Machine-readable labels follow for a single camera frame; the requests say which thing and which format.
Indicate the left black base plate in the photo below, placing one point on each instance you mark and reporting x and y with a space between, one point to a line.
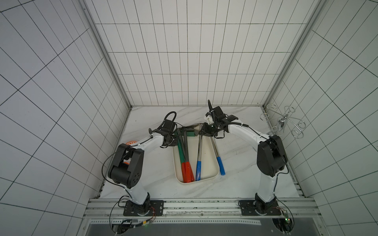
153 208

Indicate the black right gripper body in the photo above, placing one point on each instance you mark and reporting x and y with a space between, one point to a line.
208 130

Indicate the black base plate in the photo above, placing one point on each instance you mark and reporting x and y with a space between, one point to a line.
153 208
248 208

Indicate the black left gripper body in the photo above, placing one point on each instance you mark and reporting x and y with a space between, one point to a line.
172 142

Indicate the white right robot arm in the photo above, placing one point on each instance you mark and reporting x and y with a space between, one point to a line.
271 156

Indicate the aluminium mounting rail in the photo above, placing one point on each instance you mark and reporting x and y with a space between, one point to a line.
218 210

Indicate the cream plastic storage tray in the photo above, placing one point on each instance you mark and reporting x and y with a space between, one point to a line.
209 164

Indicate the chrome wire cup rack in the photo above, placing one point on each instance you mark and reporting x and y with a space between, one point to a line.
278 122

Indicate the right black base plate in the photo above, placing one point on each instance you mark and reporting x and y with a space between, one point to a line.
248 208

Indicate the green hoe red grip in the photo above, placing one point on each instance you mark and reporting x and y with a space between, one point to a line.
191 134
182 156

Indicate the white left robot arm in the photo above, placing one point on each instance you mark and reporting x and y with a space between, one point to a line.
127 164

